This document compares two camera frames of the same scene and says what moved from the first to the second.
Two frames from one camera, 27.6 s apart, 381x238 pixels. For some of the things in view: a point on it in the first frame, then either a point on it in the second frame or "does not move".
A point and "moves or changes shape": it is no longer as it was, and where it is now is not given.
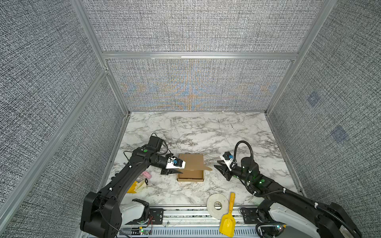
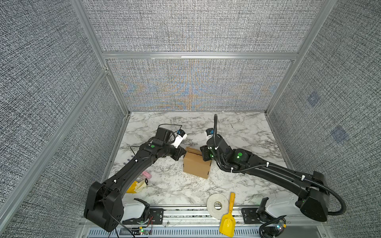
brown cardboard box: [194, 171] moves or changes shape
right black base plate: [250, 216] does not move
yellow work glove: [136, 186] does not move
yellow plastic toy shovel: [227, 225] does not move
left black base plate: [156, 217] does not move
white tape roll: [218, 214] does not move
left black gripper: [166, 171] to [180, 151]
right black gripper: [223, 169] to [205, 150]
